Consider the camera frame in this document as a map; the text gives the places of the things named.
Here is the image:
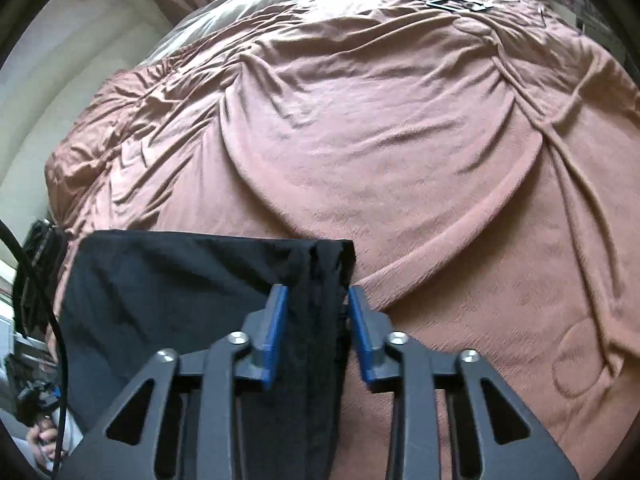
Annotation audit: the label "person's left hand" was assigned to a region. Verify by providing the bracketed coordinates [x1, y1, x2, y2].
[27, 420, 63, 466]

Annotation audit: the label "brown blanket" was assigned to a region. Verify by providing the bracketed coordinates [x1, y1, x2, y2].
[44, 0, 640, 466]

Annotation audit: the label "beige pillow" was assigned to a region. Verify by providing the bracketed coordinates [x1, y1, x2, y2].
[150, 0, 321, 61]

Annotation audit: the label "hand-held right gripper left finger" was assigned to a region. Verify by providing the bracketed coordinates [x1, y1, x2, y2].
[70, 284, 290, 480]

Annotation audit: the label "black pants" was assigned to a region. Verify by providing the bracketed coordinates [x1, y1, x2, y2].
[52, 229, 357, 480]

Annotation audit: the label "white bedside cabinet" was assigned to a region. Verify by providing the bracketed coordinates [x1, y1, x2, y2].
[550, 0, 616, 56]

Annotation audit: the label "stack of folded black clothes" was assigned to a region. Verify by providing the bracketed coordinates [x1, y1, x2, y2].
[15, 219, 68, 336]

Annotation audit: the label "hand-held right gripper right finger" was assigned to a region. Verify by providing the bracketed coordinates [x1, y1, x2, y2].
[347, 285, 581, 480]

